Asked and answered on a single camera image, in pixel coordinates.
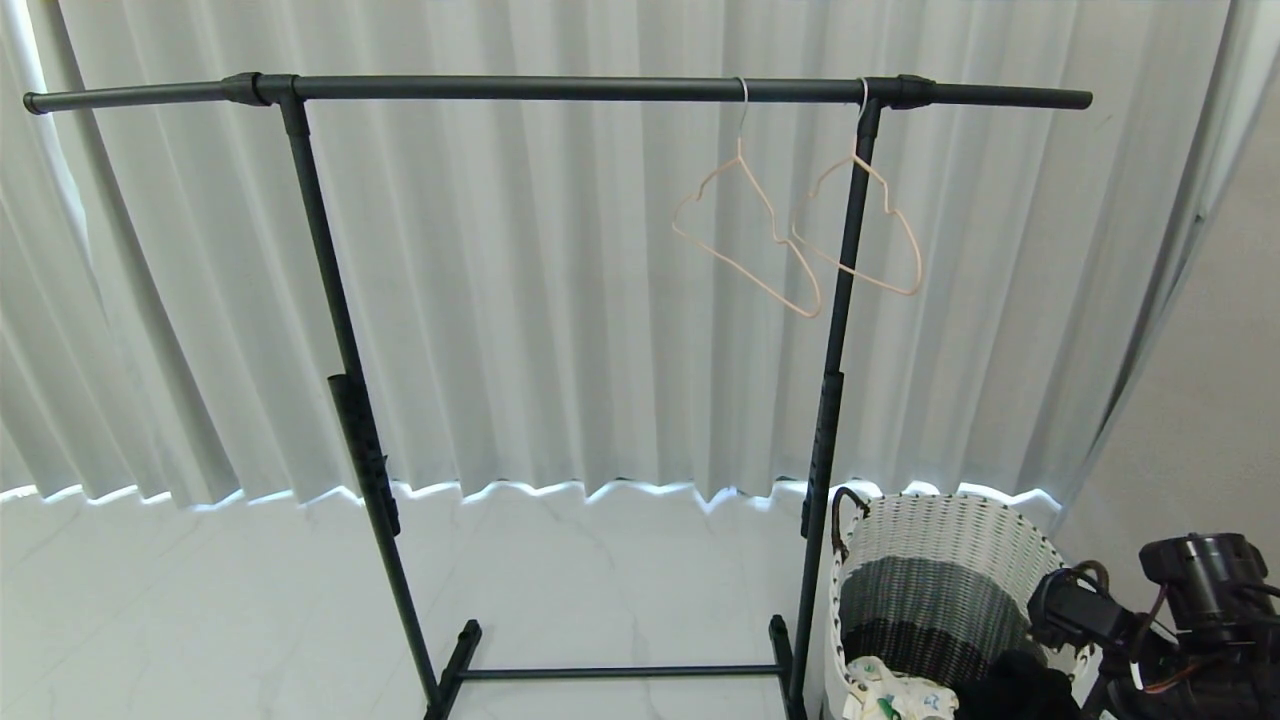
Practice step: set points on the white curtain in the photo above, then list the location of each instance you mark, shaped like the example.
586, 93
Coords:
520, 300

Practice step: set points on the pink clothes hanger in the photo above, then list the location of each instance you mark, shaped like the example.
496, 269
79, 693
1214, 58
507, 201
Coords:
857, 160
742, 170

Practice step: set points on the cream printed garment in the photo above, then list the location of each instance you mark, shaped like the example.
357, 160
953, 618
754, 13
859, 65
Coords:
890, 690

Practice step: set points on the black clothes rack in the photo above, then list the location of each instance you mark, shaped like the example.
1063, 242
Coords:
600, 88

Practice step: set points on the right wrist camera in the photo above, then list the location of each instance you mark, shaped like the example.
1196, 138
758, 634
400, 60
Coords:
1080, 610

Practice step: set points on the black short-sleeved shirt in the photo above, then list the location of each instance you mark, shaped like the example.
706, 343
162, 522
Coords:
1020, 690

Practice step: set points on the white laundry basket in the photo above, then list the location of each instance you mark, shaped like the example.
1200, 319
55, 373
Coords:
950, 540

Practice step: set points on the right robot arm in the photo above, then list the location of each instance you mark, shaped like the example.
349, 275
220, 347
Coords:
1205, 580

